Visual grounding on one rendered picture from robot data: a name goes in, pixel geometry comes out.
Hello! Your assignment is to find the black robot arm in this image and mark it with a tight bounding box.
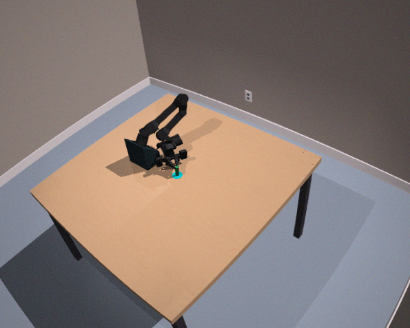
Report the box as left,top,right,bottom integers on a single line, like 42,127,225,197
133,93,188,156

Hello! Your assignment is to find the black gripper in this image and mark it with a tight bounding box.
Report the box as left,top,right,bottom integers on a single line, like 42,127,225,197
156,149,187,169

